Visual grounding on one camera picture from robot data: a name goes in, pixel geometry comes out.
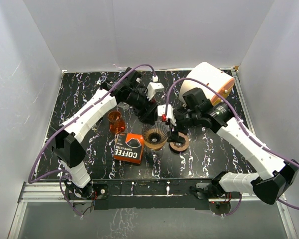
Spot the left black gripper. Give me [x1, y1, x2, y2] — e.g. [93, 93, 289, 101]
[125, 89, 158, 125]

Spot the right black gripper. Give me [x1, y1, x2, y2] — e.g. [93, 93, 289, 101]
[165, 109, 201, 143]

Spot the orange coffee filter box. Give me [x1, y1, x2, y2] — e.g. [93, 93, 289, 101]
[113, 132, 145, 165]

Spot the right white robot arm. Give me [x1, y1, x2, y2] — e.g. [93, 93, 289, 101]
[162, 88, 299, 205]

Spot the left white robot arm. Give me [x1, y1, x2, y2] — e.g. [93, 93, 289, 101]
[51, 68, 159, 199]

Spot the clear ribbed glass dripper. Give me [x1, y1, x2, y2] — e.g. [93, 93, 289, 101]
[118, 102, 129, 111]

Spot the white orange coffee grinder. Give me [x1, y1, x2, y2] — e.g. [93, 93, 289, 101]
[179, 62, 235, 106]

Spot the clear glass server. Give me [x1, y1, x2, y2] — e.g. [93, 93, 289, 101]
[145, 148, 163, 164]

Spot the orange glass carafe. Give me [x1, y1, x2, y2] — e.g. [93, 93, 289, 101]
[108, 111, 126, 134]

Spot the dark brown wooden ring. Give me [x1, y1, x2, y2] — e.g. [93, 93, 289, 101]
[169, 133, 190, 152]

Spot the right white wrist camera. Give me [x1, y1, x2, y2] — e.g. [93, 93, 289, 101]
[157, 104, 176, 126]

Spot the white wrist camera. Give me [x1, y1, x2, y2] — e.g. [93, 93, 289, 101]
[157, 104, 176, 126]
[147, 82, 164, 100]

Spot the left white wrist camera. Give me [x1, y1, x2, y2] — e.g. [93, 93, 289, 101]
[147, 82, 164, 100]

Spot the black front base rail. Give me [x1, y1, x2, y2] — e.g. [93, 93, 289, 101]
[64, 178, 242, 211]

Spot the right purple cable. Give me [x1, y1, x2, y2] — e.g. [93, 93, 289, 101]
[164, 77, 299, 212]

